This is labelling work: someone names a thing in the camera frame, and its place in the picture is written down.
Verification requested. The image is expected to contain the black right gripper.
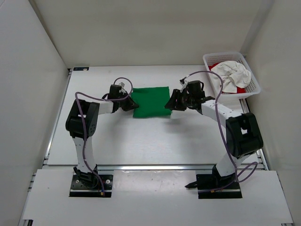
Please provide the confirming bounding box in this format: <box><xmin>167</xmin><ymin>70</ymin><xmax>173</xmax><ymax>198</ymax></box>
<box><xmin>166</xmin><ymin>90</ymin><xmax>195</xmax><ymax>112</ymax></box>

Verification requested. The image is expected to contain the green polo t shirt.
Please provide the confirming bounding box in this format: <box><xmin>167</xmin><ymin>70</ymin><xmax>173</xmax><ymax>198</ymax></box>
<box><xmin>131</xmin><ymin>87</ymin><xmax>172</xmax><ymax>119</ymax></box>

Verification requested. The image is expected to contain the white t shirt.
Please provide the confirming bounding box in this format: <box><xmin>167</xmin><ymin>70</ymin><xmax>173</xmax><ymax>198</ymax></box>
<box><xmin>210</xmin><ymin>60</ymin><xmax>252</xmax><ymax>94</ymax></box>

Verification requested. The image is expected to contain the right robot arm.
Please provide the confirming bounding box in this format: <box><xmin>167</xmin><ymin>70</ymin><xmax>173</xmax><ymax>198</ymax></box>
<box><xmin>165</xmin><ymin>80</ymin><xmax>263</xmax><ymax>188</ymax></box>

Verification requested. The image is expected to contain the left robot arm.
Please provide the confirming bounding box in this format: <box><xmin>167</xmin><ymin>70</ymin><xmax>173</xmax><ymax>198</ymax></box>
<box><xmin>65</xmin><ymin>84</ymin><xmax>139</xmax><ymax>188</ymax></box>

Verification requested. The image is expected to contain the small dark label sticker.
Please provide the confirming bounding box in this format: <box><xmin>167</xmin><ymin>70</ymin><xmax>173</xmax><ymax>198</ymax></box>
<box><xmin>73</xmin><ymin>67</ymin><xmax>89</xmax><ymax>71</ymax></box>

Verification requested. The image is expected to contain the red t shirt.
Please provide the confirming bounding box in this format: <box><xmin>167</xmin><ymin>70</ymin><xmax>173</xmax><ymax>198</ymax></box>
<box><xmin>211</xmin><ymin>62</ymin><xmax>246</xmax><ymax>94</ymax></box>

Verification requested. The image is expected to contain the white plastic mesh basket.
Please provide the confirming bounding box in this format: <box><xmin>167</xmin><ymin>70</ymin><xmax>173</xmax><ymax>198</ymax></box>
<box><xmin>203</xmin><ymin>51</ymin><xmax>261</xmax><ymax>102</ymax></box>

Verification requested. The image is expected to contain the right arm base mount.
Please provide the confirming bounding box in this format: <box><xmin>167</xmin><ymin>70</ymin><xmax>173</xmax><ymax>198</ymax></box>
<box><xmin>185</xmin><ymin>166</ymin><xmax>243</xmax><ymax>199</ymax></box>

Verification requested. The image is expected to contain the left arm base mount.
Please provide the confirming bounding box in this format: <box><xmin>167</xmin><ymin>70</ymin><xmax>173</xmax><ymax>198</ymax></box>
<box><xmin>69</xmin><ymin>167</ymin><xmax>113</xmax><ymax>198</ymax></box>

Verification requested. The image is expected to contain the aluminium front rail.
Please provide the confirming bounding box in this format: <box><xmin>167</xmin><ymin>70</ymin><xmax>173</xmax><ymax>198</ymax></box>
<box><xmin>42</xmin><ymin>163</ymin><xmax>265</xmax><ymax>171</ymax></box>

